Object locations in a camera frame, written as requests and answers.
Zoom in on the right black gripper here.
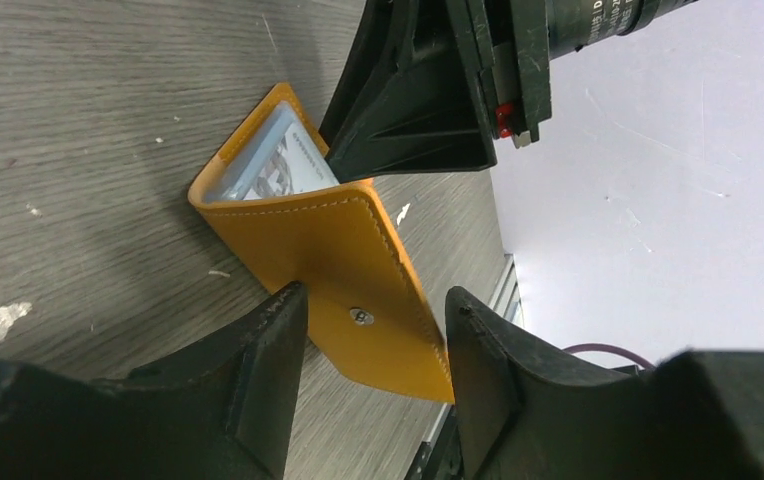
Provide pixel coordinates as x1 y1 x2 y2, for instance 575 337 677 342
319 0 686 182

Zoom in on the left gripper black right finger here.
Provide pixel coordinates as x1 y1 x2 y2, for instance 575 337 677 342
445 287 764 479

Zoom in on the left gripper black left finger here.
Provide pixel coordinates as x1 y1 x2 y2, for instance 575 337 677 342
0 282 309 479

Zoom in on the white VIP diamond card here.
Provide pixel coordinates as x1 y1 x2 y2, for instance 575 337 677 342
239 121 339 200

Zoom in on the orange leather card holder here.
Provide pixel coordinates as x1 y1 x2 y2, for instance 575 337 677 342
187 82 454 403

